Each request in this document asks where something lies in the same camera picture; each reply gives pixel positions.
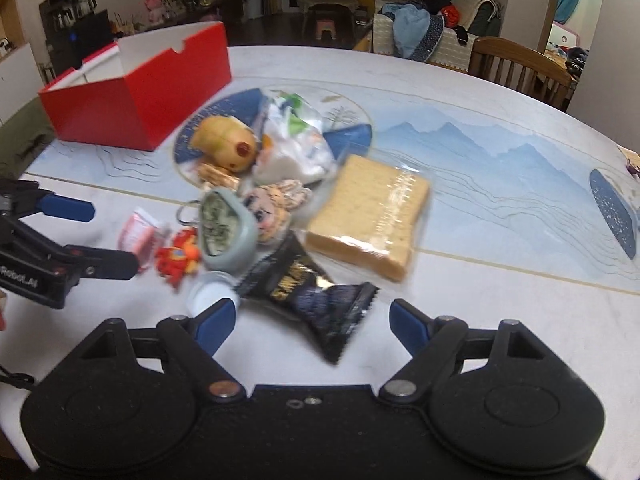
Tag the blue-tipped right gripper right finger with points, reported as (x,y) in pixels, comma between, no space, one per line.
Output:
(433,344)

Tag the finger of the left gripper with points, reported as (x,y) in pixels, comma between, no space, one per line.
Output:
(22,198)
(103,264)

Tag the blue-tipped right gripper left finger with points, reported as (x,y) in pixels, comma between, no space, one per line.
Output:
(191,343)

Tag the pink small tube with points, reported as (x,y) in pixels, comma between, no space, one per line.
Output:
(142,234)

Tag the white round lid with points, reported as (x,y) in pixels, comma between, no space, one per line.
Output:
(208,288)

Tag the red orange toy keychain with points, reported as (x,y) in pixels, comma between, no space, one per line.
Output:
(181,258)

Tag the black snack packet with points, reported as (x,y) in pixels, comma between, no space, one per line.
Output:
(292,283)

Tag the green jacket on chair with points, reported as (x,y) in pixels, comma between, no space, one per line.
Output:
(23,138)

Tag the teal tin with flowers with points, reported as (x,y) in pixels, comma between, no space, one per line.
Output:
(227,231)

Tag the white cabinet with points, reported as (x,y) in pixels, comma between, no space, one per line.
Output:
(20,81)

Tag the bagged bread slice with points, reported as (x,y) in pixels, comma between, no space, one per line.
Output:
(373,211)

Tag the small biscuit packet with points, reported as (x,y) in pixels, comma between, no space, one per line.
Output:
(218,177)

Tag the red cardboard box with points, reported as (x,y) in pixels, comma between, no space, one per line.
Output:
(135,92)

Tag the yellow capybara plush toy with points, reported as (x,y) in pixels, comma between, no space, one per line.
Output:
(227,142)

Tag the black water dispenser cabinet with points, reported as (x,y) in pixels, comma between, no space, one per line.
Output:
(74,30)

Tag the white plastic bag package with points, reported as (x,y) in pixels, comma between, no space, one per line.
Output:
(292,144)

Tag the pink pig plush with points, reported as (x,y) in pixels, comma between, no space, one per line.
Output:
(156,11)

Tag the wooden chair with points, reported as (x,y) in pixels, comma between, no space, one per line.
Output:
(520,69)

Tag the sofa with clothes pile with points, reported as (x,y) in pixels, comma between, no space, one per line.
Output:
(439,32)

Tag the pink plastic stool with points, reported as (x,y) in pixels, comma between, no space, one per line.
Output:
(325,29)

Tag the cartoon girl keychain figure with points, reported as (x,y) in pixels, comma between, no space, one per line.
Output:
(272,206)

